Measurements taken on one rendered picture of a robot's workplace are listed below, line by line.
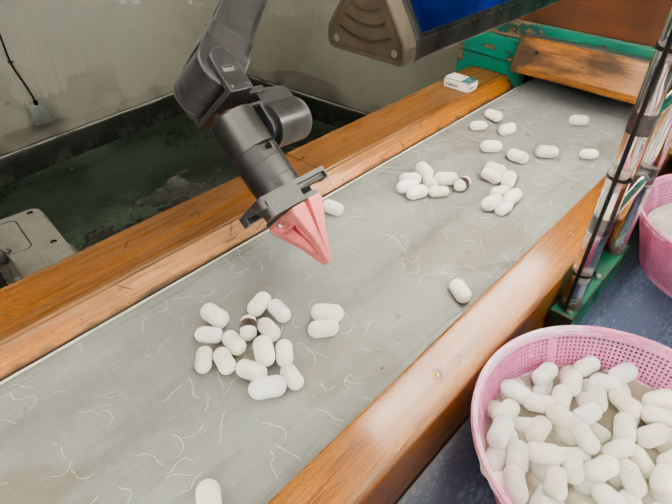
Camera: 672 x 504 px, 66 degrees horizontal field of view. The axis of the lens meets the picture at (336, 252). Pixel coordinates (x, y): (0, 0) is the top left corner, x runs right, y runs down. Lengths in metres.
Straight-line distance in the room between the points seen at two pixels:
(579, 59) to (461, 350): 0.74
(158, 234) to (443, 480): 0.46
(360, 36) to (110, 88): 2.40
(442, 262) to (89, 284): 0.43
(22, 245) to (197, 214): 0.65
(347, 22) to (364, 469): 0.36
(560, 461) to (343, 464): 0.20
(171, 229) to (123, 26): 2.11
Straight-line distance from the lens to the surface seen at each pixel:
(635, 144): 0.59
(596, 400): 0.58
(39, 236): 1.34
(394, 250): 0.70
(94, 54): 2.72
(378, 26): 0.41
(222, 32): 0.66
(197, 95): 0.63
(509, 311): 0.61
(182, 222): 0.73
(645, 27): 1.17
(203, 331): 0.58
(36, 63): 2.61
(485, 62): 1.29
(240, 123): 0.60
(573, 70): 1.15
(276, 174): 0.59
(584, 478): 0.54
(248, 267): 0.68
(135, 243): 0.72
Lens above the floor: 1.17
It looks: 39 degrees down
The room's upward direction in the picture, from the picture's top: straight up
